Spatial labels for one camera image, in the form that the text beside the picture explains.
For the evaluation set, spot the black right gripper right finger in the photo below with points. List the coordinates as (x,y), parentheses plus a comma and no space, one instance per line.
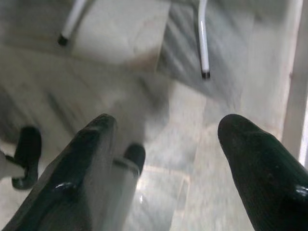
(264,178)

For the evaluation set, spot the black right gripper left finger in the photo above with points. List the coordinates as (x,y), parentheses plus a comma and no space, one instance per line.
(72,173)

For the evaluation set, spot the black robot foot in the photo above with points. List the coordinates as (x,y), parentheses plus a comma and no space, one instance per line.
(27,149)
(135,154)

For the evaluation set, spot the white chair leg black cap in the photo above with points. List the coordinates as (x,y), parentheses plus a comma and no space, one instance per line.
(203,36)
(69,22)

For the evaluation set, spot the white furniture post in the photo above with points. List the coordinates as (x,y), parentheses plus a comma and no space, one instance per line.
(297,72)

